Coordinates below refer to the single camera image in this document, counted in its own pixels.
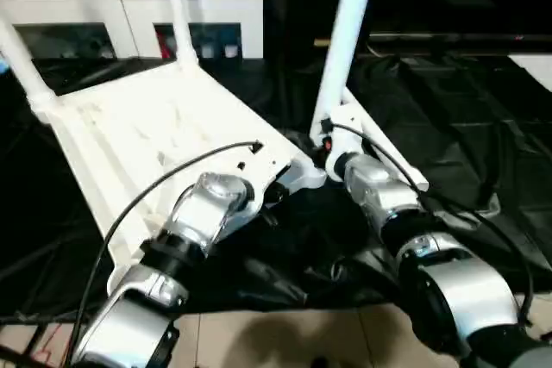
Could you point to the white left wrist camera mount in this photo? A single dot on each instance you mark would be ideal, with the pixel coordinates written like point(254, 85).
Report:
point(267, 161)

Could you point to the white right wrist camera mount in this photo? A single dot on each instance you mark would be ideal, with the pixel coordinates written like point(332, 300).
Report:
point(345, 126)

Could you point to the red bottle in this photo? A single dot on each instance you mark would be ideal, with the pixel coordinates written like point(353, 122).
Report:
point(166, 45)

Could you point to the tan tape piece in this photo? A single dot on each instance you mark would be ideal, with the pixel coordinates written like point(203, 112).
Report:
point(321, 42)

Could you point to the small white jar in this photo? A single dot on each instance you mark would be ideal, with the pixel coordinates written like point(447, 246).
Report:
point(208, 51)
point(230, 50)

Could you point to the white flat board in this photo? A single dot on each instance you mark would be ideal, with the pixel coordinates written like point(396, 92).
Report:
point(535, 68)

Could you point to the black plastic sheet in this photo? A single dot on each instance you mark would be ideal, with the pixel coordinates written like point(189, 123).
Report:
point(453, 126)

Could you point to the white cabinet with glass doors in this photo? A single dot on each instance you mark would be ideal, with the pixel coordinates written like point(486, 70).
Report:
point(64, 10)

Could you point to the white plastic table leg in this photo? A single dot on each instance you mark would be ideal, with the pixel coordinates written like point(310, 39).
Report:
point(345, 40)
point(405, 165)
point(179, 19)
point(21, 66)

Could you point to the long black pole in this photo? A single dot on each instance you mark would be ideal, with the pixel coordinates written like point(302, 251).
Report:
point(431, 37)

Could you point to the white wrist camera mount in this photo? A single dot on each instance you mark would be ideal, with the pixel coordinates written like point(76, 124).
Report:
point(345, 126)
point(267, 161)

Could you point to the white plastic table top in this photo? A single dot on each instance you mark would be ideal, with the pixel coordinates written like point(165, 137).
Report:
point(151, 126)

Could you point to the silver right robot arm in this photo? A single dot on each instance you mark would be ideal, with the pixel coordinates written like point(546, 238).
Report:
point(379, 182)

